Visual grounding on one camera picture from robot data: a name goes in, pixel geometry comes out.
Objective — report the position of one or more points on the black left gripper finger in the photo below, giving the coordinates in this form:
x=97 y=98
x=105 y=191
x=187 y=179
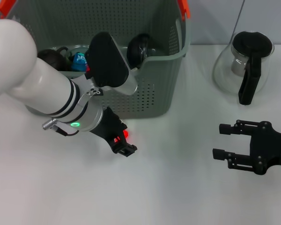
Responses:
x=123 y=126
x=126 y=150

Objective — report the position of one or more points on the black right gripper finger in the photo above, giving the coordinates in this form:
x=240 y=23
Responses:
x=219 y=154
x=226 y=129

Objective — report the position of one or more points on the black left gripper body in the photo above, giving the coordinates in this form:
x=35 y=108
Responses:
x=107 y=126

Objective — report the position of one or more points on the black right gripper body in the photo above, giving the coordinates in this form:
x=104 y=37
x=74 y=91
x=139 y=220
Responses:
x=267 y=147

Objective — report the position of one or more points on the red sloped toy brick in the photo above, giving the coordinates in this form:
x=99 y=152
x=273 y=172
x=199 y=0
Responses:
x=126 y=134

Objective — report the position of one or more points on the orange-red small toy brick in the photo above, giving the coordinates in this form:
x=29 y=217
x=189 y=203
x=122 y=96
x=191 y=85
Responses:
x=87 y=68

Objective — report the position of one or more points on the blue toy brick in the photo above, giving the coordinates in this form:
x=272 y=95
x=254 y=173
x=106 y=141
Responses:
x=79 y=62

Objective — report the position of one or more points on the black round object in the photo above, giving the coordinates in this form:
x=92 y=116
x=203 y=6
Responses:
x=138 y=50

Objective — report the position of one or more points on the glass teacup with black holder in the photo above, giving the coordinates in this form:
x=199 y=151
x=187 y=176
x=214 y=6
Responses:
x=70 y=54

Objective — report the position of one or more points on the silver left gripper elbow plug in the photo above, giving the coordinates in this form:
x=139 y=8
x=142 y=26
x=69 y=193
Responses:
x=49 y=123

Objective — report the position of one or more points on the grey perforated plastic storage basket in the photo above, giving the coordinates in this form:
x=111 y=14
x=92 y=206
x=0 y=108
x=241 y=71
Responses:
x=154 y=93

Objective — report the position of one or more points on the dark clay teapot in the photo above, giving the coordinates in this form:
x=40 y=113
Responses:
x=51 y=58

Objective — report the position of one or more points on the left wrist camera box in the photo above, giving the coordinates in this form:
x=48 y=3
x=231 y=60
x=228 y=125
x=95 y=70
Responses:
x=107 y=63

